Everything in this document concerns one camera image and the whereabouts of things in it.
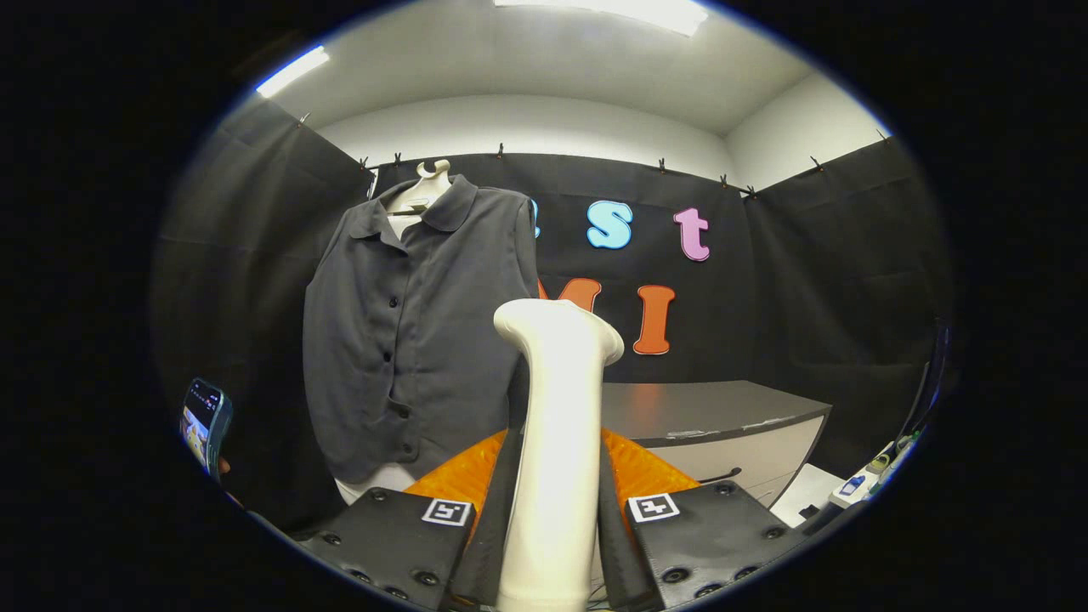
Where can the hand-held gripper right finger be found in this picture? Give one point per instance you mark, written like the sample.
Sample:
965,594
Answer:
705,535

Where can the white side table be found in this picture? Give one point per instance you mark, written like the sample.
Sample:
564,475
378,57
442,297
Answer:
807,493

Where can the grey top beige cabinet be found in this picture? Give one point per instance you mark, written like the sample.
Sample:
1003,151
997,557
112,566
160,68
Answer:
705,408

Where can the dark grey button shirt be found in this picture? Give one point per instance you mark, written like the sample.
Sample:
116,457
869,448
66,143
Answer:
442,340

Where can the small blue bottle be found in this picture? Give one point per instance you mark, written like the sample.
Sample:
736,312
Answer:
852,484

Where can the cream clothes hanger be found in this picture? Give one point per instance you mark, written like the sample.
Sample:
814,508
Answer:
422,197

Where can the narrow ceiling light strip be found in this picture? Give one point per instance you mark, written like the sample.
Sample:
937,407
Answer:
291,71

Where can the white garment steamer head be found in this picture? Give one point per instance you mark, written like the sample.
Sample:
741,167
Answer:
557,459

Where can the row of black clips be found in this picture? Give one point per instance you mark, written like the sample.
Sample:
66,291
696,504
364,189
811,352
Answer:
501,151

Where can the smartphone with lit screen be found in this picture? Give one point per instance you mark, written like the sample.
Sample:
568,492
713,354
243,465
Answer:
204,421

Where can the green tape dispenser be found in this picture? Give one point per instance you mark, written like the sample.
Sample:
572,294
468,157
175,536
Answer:
880,461

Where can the black backdrop cloth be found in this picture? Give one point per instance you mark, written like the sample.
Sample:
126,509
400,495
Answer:
807,297

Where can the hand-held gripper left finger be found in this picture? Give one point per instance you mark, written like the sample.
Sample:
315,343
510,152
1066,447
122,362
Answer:
408,544

